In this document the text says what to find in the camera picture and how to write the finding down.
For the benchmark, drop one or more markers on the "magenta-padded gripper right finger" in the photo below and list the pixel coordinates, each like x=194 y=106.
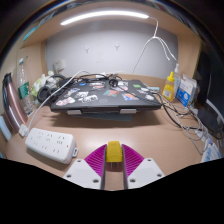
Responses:
x=146 y=173

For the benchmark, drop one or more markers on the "yellow squeeze bottle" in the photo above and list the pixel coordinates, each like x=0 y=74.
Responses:
x=168 y=90

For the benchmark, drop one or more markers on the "black laptop with stickers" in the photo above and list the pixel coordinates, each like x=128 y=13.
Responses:
x=106 y=100

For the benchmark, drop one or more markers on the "pink metal thermos bottle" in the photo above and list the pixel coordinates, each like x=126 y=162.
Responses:
x=15 y=106

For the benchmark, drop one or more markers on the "black monitor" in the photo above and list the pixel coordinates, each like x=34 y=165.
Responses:
x=204 y=80

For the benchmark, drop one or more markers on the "blue and white box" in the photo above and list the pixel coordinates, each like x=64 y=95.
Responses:
x=185 y=91

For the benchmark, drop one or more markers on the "grey laptop stand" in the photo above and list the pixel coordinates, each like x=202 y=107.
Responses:
x=100 y=115

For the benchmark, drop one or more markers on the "black headphones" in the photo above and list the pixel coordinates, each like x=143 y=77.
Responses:
x=42 y=95

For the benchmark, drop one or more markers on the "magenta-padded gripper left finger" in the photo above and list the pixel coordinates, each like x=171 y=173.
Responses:
x=81 y=173

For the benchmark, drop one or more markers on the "clear plastic water bottle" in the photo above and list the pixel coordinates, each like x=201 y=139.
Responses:
x=25 y=90

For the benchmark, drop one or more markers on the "green and white plush toy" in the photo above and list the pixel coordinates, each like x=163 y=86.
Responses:
x=40 y=83

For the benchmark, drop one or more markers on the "white power strip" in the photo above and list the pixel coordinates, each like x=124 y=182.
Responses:
x=50 y=145

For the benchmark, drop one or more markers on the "white spray bottle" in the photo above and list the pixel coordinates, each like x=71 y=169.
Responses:
x=177 y=75

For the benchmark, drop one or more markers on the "yellow charger block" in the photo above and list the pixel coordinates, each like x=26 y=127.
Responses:
x=113 y=151

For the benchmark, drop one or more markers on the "white and blue packet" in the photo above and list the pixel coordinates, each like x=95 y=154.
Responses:
x=211 y=151

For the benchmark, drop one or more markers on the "white wall hook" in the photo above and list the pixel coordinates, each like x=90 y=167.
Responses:
x=116 y=46
x=87 y=49

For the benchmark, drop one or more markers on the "white wall socket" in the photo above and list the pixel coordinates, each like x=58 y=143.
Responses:
x=59 y=65

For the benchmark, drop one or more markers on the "white led light bar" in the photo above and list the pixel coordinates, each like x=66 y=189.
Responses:
x=103 y=15

